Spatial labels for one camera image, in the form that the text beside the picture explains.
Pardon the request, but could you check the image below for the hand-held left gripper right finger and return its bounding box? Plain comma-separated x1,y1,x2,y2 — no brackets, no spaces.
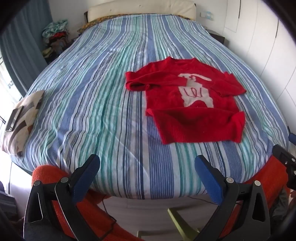
194,155,271,241

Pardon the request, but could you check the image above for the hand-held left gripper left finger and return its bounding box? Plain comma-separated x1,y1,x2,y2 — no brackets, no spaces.
23,153,109,241

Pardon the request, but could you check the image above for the red sweater with white figure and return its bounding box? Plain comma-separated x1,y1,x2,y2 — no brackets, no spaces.
125,57,246,145

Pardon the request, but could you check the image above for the pile of colourful clothes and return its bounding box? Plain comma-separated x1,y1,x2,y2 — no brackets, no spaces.
42,20,70,64

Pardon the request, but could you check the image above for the orange knit cloth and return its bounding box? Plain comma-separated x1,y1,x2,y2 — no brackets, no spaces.
31,155,290,241

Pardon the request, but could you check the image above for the light green stool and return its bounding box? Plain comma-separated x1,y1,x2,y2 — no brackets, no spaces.
168,207,200,241

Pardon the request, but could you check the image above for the striped blue green bedspread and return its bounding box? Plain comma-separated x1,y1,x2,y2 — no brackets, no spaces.
0,14,290,201

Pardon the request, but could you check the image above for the beige brown patterned cushion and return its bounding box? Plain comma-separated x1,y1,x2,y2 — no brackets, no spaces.
1,90,45,156

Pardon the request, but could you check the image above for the white wardrobe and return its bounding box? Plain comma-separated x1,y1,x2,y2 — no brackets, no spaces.
223,0,296,130

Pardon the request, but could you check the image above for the dark nightstand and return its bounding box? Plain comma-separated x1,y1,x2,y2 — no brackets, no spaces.
207,30,230,47

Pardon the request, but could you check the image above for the blue curtain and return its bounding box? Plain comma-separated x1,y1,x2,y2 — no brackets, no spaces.
0,0,53,98

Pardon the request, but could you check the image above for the cream padded headboard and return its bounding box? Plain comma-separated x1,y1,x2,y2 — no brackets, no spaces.
88,0,197,22

